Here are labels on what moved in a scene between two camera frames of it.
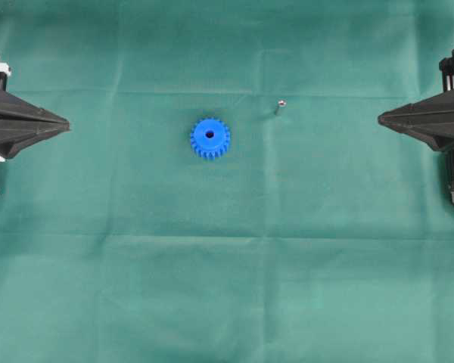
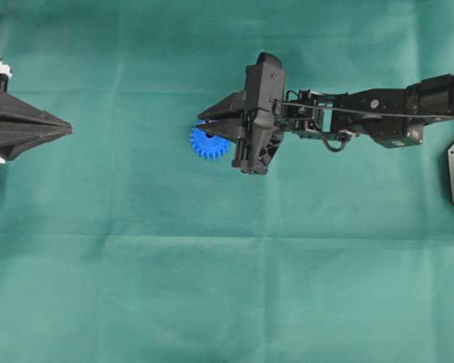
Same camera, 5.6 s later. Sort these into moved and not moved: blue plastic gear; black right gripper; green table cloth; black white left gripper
Moved: black right gripper
Not moved: green table cloth; blue plastic gear; black white left gripper
